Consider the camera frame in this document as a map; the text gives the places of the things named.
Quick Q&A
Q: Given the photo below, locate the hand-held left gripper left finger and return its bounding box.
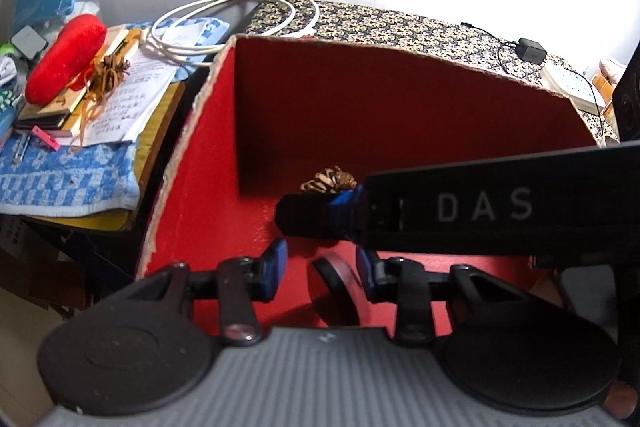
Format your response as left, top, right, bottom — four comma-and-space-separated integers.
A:
100, 237, 289, 349

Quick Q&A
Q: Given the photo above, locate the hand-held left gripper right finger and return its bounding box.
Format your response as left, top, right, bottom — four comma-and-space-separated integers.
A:
356, 247, 545, 349

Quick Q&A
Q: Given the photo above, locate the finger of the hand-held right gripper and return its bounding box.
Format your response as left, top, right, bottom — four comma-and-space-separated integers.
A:
274, 179, 367, 243

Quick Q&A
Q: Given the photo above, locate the clear tape roll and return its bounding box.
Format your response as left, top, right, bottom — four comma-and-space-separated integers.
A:
311, 256, 363, 329

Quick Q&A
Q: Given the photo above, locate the brown pine cone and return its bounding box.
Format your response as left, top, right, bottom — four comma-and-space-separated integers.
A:
300, 165, 359, 196

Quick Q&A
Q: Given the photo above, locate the red cardboard box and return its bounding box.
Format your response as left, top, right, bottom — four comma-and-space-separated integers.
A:
135, 34, 621, 339

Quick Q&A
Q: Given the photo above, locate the white power strip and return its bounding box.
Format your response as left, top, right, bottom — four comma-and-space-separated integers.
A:
539, 62, 607, 116

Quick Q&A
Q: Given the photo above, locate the gold paper bag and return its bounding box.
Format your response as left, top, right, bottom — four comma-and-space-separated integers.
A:
592, 69, 619, 108

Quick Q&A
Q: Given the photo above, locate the black charger adapter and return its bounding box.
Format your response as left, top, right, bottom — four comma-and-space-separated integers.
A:
517, 37, 547, 67

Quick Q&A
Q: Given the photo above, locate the black speaker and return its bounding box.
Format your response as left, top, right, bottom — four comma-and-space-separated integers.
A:
612, 56, 640, 144

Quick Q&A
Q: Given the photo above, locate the pink white bundle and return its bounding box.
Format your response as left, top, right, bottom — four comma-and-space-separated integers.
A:
597, 58, 627, 78

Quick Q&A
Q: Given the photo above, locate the handwritten paper sheet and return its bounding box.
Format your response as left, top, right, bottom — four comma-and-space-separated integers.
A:
79, 46, 177, 146

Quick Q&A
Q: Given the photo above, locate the patterned tablecloth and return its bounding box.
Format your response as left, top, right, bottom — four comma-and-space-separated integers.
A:
245, 0, 621, 144

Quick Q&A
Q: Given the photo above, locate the blue white checked towel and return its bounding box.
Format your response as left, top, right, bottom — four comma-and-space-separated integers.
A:
0, 141, 142, 214

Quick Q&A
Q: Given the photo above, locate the pine cone with raffia ribbon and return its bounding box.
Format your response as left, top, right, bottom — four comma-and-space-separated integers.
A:
70, 53, 132, 153

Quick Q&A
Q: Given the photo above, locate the pink clip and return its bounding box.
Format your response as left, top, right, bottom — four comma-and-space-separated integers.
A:
31, 125, 62, 152

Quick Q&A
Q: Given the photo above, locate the black book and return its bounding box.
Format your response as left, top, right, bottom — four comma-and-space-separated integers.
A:
12, 111, 67, 132

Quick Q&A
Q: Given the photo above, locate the red plush pouch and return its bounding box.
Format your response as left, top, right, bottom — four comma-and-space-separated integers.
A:
24, 14, 108, 104

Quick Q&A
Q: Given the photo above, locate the grey square adapter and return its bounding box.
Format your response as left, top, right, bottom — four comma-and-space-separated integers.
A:
10, 25, 50, 60

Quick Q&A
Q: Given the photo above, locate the black power adapter with cord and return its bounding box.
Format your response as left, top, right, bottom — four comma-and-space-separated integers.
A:
461, 22, 522, 76

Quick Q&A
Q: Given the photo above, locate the white cable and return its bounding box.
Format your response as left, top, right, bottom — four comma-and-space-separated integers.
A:
150, 0, 321, 68

